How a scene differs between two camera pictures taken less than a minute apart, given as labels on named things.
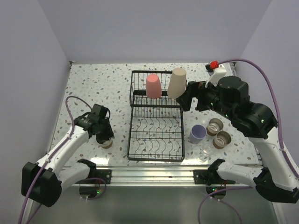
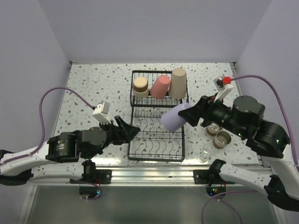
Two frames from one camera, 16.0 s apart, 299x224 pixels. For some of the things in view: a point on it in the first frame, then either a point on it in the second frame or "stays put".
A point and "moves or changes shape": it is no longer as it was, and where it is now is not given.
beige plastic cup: (177, 83) stays put
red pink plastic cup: (153, 89) to (159, 88)
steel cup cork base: (107, 144) moves or changes shape
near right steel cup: (221, 139) stays put
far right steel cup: (214, 125) stays put
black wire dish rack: (156, 128) stays put
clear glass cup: (204, 152) stays put
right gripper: (193, 88) to (202, 109)
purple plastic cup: (197, 132) to (170, 120)
